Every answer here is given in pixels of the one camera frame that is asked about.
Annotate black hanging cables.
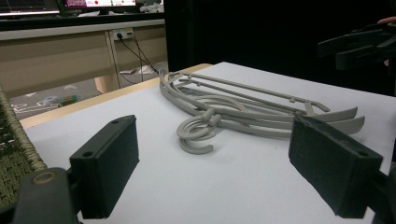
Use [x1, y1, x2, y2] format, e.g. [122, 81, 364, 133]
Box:
[116, 32, 161, 85]

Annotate white wall power socket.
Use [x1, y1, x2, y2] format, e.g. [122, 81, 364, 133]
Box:
[111, 27, 134, 42]

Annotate grey plastic clothes hanger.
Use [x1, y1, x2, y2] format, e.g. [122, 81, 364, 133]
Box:
[158, 68, 332, 141]
[160, 74, 360, 142]
[162, 81, 366, 156]

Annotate beige desk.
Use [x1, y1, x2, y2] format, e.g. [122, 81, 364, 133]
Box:
[0, 18, 169, 99]

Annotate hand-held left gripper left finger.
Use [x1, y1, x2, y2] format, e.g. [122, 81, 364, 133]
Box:
[68, 114, 140, 219]

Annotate green woven basket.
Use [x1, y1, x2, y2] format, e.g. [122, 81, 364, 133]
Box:
[0, 86, 49, 208]

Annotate black curtain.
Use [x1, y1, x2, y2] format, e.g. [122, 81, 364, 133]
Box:
[163, 0, 396, 97]

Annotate white wire hangers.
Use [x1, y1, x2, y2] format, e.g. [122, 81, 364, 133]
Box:
[10, 95, 60, 116]

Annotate white paper scraps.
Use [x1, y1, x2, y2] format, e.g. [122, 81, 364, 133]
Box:
[120, 64, 158, 77]

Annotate colourful toy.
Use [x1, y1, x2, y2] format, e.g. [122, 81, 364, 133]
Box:
[58, 94, 79, 107]

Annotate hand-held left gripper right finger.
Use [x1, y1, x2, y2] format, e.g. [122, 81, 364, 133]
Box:
[288, 115, 385, 219]

